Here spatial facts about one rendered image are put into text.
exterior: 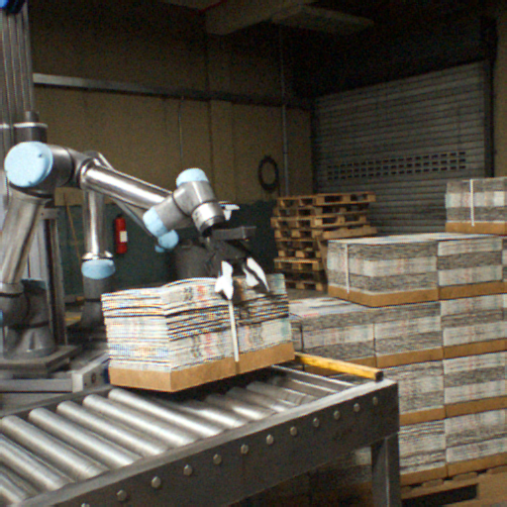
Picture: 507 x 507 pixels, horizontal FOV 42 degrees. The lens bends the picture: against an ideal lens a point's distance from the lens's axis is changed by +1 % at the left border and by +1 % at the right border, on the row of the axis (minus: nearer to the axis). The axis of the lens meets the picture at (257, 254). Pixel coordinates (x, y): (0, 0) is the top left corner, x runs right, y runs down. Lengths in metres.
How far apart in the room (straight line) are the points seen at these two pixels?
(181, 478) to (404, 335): 1.48
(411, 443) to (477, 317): 0.55
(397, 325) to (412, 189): 7.87
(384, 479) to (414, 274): 1.06
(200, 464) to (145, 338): 0.41
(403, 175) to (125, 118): 4.28
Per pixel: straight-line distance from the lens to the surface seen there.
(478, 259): 2.69
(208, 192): 1.60
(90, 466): 1.23
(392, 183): 10.55
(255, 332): 1.62
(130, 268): 9.56
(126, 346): 1.63
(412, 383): 2.59
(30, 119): 2.32
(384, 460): 1.64
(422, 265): 2.55
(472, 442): 2.82
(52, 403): 1.63
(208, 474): 1.26
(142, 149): 9.73
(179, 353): 1.48
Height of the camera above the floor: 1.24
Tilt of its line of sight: 5 degrees down
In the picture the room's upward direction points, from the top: 3 degrees counter-clockwise
